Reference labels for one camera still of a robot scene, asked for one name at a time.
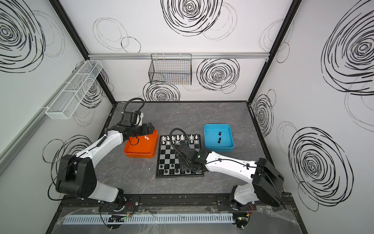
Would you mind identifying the blue plastic tray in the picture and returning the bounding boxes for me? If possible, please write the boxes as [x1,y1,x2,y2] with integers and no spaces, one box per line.
[204,124,235,152]

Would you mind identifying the orange plastic tray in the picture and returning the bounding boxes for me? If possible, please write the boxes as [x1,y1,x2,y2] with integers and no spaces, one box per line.
[124,130,158,159]

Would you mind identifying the white mesh shelf basket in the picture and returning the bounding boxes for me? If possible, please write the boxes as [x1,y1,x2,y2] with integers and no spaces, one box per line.
[45,60,103,120]

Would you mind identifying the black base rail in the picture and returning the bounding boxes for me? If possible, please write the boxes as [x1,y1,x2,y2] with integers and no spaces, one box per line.
[58,192,296,213]

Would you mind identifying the black vertical frame post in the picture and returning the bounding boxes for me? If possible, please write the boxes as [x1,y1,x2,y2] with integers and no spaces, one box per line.
[49,0,117,106]

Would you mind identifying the black and white chessboard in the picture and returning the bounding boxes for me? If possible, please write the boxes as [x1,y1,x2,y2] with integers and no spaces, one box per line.
[155,134,204,178]

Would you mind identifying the white slotted cable duct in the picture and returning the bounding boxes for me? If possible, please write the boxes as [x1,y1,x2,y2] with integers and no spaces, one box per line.
[62,214,234,226]

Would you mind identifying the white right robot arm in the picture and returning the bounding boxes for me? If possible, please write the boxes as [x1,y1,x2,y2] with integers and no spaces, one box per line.
[171,142,284,210]

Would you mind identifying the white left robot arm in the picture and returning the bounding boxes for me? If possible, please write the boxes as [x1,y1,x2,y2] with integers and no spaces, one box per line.
[54,110,154,207]

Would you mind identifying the aluminium wall rail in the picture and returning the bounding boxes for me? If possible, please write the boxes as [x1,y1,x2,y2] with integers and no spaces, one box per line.
[88,52,270,60]

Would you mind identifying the black right frame post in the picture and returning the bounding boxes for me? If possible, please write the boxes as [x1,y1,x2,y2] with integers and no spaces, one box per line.
[247,0,302,104]

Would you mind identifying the black wire basket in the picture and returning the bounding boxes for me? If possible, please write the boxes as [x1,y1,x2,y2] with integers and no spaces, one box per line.
[148,58,192,85]

